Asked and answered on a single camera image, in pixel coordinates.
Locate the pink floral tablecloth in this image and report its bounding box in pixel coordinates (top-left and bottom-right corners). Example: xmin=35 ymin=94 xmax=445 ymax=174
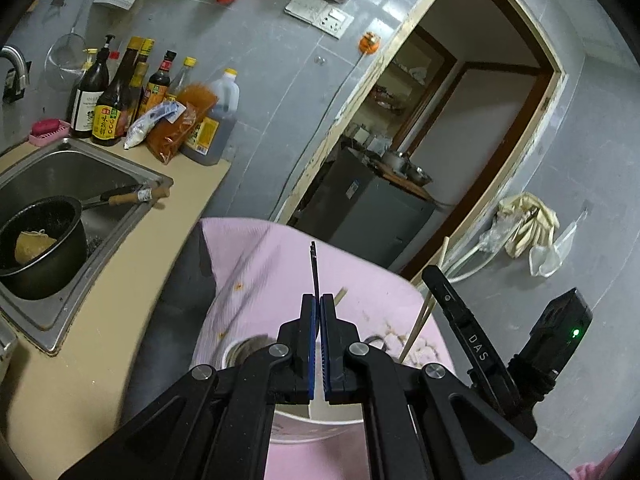
xmin=190 ymin=216 xmax=453 ymax=480

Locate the steel kitchen sink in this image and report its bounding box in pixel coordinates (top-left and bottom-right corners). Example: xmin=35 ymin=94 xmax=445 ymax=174
xmin=0 ymin=138 xmax=175 ymax=356

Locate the crumpled clear plastic bag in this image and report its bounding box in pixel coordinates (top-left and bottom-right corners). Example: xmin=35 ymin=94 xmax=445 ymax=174
xmin=479 ymin=220 xmax=513 ymax=253

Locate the beige kitchen counter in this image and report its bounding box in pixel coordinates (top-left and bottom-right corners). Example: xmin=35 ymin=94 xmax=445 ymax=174
xmin=0 ymin=135 xmax=233 ymax=480

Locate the wooden door frame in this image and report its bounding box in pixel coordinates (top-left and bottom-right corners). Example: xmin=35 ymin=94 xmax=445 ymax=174
xmin=272 ymin=0 xmax=568 ymax=281

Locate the dark bottle yellow label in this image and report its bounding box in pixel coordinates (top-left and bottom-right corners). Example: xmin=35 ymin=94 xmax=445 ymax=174
xmin=91 ymin=36 xmax=143 ymax=147

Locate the black wall socket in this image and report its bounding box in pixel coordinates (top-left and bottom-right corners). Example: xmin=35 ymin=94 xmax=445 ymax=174
xmin=2 ymin=71 xmax=25 ymax=104

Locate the orange spice packet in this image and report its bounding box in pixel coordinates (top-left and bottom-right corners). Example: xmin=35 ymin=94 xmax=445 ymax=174
xmin=146 ymin=83 xmax=218 ymax=164

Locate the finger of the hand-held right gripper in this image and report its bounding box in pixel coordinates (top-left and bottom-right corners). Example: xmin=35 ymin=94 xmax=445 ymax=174
xmin=421 ymin=264 xmax=468 ymax=333

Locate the white hose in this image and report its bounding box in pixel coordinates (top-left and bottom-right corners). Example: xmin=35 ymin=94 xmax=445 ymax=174
xmin=440 ymin=240 xmax=506 ymax=281

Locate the small yellow green bottle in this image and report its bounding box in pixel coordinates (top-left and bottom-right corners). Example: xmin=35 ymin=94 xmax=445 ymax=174
xmin=80 ymin=48 xmax=99 ymax=81

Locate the grey cabinet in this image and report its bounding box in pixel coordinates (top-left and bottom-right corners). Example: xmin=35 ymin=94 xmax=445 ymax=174
xmin=295 ymin=147 xmax=436 ymax=273

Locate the steel mesh strainer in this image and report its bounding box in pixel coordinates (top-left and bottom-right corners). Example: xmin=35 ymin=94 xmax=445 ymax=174
xmin=45 ymin=0 xmax=96 ymax=73

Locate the cooking oil jug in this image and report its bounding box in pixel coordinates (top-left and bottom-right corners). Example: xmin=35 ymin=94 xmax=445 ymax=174
xmin=180 ymin=68 xmax=240 ymax=167

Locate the white plastic utensil basket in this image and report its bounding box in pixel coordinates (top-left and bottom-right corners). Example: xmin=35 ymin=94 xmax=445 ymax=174
xmin=221 ymin=335 xmax=368 ymax=445

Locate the wooden cutting board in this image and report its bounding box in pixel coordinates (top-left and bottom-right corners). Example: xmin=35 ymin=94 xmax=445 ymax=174
xmin=375 ymin=165 xmax=446 ymax=206

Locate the steel bowl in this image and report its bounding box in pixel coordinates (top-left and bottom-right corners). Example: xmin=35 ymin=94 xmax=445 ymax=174
xmin=405 ymin=160 xmax=433 ymax=186

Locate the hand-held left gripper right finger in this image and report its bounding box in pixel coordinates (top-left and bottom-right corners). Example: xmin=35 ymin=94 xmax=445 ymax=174
xmin=320 ymin=294 xmax=573 ymax=480

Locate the white blue bag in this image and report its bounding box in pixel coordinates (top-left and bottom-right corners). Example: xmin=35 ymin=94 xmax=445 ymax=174
xmin=123 ymin=100 xmax=187 ymax=150

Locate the white wall socket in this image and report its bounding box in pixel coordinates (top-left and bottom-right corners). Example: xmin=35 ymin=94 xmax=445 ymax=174
xmin=312 ymin=5 xmax=355 ymax=40

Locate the dark pump bottle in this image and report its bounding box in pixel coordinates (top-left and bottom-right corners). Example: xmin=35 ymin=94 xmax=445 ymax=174
xmin=68 ymin=34 xmax=117 ymax=139

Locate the dark sauce bottle red label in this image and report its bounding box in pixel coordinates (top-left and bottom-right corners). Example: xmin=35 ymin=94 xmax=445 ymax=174
xmin=145 ymin=50 xmax=178 ymax=111

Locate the wooden shelving unit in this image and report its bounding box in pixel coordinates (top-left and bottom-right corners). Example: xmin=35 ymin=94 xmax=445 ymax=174
xmin=350 ymin=35 xmax=458 ymax=146

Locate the chrome faucet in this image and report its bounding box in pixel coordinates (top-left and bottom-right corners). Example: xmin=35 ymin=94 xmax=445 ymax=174
xmin=0 ymin=46 xmax=28 ymax=103

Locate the black pan wooden handle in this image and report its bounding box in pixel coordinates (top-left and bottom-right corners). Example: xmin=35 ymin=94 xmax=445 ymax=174
xmin=0 ymin=184 xmax=172 ymax=302

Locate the white mesh bag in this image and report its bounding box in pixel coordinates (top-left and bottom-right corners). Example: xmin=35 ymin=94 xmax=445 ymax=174
xmin=529 ymin=210 xmax=588 ymax=278

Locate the yellowish dishcloth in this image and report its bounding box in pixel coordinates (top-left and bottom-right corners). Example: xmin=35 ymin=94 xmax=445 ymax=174
xmin=15 ymin=230 xmax=58 ymax=263

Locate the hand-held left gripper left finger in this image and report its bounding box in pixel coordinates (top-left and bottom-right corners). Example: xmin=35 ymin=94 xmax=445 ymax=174
xmin=57 ymin=294 xmax=321 ymax=480

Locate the brown bottle yellow cap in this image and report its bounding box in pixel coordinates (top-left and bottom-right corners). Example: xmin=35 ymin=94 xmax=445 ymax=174
xmin=130 ymin=37 xmax=156 ymax=126

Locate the pink soap tray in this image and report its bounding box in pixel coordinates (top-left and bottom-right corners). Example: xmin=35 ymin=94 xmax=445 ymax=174
xmin=28 ymin=120 xmax=71 ymax=148

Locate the clear bottle yellow cap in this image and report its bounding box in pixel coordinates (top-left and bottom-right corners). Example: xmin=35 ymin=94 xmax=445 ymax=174
xmin=167 ymin=56 xmax=197 ymax=101

